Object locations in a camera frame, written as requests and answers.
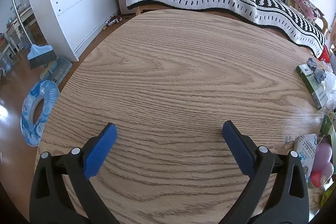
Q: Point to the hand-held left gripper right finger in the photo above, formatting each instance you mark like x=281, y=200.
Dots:
x=237, y=150

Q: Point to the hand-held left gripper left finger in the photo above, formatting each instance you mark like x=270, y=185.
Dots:
x=101, y=153

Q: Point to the white blue printed plastic wrapper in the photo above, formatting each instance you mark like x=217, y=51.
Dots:
x=305, y=148

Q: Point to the pink heart toy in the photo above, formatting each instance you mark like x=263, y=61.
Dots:
x=324, y=158

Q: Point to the blue dustpan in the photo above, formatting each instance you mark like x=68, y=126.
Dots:
x=59, y=69

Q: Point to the green carton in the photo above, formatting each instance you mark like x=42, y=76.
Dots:
x=311, y=85

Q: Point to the crumpled blue paper ball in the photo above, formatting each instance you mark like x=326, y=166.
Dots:
x=320, y=75
x=312, y=63

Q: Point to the blue broom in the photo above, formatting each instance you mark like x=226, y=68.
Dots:
x=39, y=54

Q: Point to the white dresser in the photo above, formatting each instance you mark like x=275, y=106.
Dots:
x=73, y=3

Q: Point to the pink doll cushion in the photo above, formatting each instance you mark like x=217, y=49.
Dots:
x=305, y=5

